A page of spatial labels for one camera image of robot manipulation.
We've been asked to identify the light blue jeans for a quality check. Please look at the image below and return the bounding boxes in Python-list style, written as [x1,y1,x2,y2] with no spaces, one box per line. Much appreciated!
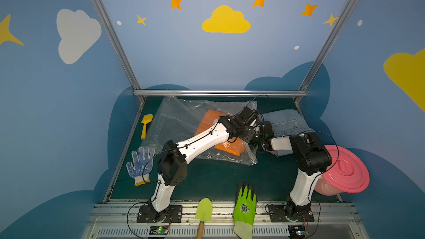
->
[263,110,311,157]

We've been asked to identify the clear plastic vacuum bag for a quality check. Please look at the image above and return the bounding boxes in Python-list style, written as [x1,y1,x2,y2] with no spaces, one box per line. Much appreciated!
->
[141,96,257,166]

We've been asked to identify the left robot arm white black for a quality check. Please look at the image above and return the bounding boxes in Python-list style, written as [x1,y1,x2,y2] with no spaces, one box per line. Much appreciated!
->
[148,108,259,222]

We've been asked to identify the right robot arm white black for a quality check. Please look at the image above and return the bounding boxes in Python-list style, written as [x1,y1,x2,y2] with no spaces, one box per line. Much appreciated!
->
[252,121,333,221]

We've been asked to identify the green black work glove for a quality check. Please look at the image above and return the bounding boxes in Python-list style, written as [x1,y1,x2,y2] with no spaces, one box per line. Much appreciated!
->
[232,183,257,239]

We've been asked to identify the yellow toy shovel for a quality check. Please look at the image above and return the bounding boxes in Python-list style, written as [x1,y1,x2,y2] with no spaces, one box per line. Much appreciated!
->
[141,114,153,139]

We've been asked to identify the green garden trowel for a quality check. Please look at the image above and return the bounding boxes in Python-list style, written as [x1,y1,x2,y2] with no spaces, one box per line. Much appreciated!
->
[195,198,213,239]

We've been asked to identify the pink bucket with lid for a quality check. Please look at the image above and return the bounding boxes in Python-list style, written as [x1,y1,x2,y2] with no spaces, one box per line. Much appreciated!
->
[314,145,370,196]

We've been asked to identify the blue dotted white glove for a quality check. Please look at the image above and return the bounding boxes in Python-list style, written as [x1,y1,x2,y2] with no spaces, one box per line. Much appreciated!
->
[126,147,156,186]

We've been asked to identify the right controller board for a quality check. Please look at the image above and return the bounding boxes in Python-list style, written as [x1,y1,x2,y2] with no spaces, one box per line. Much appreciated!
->
[288,226,308,239]

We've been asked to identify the controller board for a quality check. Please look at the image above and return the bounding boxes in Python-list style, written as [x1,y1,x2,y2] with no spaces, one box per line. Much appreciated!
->
[148,226,169,236]
[288,226,308,239]

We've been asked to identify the left controller board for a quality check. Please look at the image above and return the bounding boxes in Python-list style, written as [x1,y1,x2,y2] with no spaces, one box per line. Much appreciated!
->
[148,226,169,236]

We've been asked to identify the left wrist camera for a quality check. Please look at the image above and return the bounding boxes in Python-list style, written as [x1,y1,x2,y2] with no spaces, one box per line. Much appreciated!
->
[236,106,259,127]

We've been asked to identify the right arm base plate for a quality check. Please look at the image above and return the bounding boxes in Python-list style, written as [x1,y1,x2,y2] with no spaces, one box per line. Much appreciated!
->
[265,203,314,222]

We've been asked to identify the aluminium frame rail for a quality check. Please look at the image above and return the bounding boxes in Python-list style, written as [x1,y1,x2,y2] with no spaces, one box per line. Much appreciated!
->
[133,90,307,97]

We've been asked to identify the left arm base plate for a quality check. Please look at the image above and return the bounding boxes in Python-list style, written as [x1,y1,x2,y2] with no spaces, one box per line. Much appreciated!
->
[136,204,183,224]

